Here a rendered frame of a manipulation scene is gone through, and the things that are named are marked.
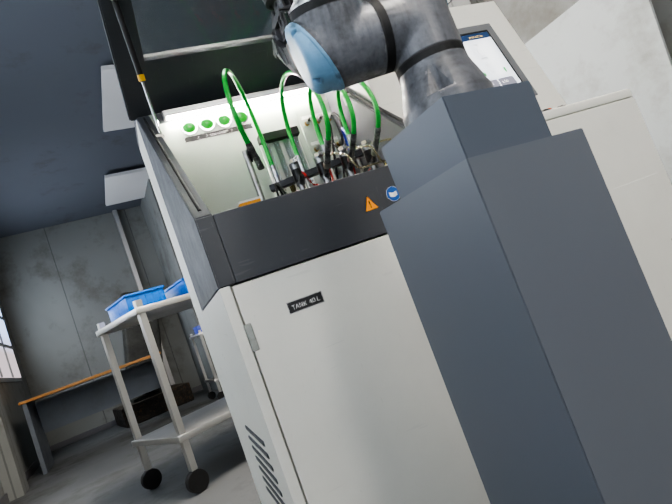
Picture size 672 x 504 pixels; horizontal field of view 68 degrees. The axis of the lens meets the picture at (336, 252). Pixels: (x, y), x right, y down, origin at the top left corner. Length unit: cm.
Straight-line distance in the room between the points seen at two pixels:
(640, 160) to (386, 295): 96
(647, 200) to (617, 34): 160
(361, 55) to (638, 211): 113
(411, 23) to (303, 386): 74
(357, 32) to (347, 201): 49
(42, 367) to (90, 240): 203
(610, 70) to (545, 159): 246
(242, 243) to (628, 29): 253
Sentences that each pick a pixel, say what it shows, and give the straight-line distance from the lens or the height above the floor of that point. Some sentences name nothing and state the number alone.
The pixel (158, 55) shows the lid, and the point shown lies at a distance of 175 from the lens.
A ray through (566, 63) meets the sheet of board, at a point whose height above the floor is 148.
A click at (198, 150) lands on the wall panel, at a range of 176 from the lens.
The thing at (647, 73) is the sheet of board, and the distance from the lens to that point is 311.
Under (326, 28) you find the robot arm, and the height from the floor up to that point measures 107.
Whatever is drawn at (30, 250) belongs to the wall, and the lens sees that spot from 898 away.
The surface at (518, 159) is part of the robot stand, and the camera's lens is 74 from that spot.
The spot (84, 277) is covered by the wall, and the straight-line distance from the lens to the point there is 883.
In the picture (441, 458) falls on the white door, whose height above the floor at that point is 26.
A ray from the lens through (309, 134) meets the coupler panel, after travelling 185.
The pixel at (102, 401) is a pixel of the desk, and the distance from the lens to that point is 695.
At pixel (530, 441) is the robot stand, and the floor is 41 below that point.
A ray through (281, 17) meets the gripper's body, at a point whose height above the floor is 132.
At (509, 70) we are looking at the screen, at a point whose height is 123.
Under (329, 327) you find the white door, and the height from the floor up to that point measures 63.
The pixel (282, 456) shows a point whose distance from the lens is 113.
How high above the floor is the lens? 69
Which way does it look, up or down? 4 degrees up
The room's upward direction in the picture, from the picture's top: 20 degrees counter-clockwise
